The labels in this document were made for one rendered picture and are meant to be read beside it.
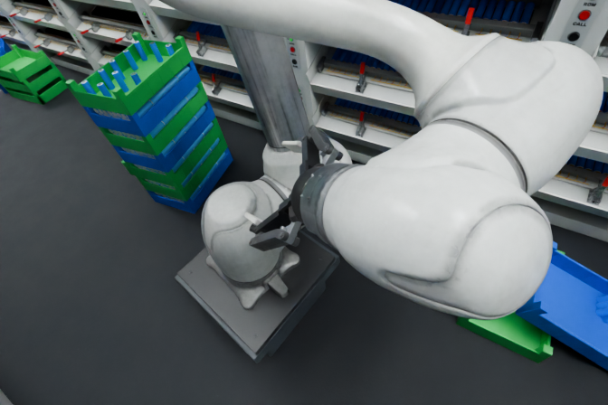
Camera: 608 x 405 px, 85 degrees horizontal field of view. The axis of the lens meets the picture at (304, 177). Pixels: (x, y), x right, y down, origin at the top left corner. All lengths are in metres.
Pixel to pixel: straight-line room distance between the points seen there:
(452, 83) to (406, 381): 0.84
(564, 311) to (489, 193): 0.93
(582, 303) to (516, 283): 0.96
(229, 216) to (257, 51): 0.31
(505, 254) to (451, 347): 0.86
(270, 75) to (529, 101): 0.44
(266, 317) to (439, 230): 0.68
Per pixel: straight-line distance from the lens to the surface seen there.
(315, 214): 0.32
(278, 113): 0.66
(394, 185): 0.24
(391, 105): 1.09
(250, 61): 0.63
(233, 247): 0.68
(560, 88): 0.34
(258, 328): 0.85
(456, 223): 0.20
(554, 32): 0.91
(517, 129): 0.30
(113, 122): 1.16
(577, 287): 1.19
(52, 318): 1.43
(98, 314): 1.33
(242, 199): 0.67
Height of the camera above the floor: 1.01
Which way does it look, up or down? 49 degrees down
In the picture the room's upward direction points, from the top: 10 degrees counter-clockwise
